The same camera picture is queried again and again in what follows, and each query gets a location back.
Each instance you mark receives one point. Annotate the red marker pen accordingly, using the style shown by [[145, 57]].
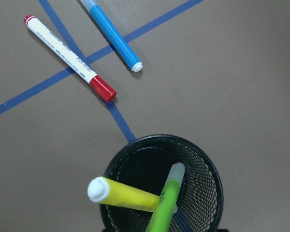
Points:
[[103, 89]]

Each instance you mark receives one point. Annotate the yellow highlighter pen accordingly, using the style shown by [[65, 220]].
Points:
[[109, 192]]

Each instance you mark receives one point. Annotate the green highlighter pen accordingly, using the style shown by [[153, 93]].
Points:
[[162, 216]]

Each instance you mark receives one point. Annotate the blue highlighter pen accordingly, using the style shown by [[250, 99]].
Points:
[[113, 35]]

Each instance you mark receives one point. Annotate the black mesh pen cup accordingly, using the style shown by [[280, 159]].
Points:
[[145, 164]]

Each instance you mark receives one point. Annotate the brown paper table cover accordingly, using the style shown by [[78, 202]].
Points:
[[216, 73]]

